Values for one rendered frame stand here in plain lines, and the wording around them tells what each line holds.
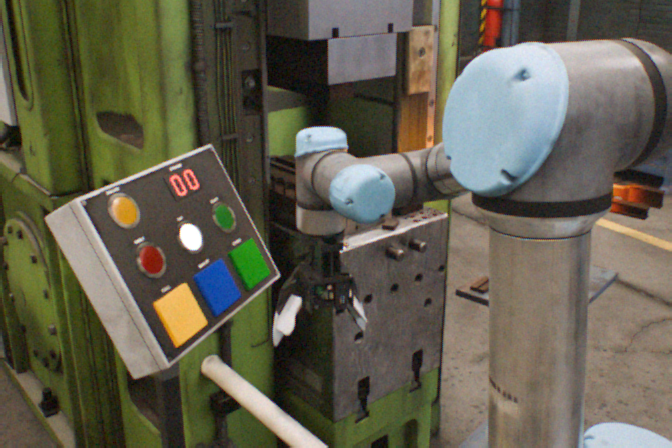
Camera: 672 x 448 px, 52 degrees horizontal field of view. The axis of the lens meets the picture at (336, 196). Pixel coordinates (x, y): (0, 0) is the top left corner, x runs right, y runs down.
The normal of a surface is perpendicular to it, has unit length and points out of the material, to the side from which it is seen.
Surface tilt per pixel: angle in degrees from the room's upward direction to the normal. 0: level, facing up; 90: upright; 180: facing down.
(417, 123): 90
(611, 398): 0
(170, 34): 90
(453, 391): 0
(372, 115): 90
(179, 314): 60
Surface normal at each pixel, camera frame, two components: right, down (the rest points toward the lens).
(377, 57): 0.65, 0.26
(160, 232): 0.79, -0.35
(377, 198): 0.44, 0.29
